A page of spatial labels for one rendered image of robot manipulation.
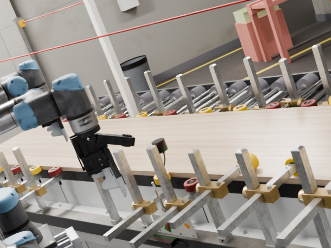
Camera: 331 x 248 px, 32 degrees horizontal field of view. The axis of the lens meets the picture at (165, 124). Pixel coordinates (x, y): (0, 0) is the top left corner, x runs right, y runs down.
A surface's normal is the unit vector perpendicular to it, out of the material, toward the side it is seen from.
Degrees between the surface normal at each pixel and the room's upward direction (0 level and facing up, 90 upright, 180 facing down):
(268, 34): 90
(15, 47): 90
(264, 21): 90
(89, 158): 90
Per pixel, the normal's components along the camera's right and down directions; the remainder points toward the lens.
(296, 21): 0.35, 0.14
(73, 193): -0.66, 0.44
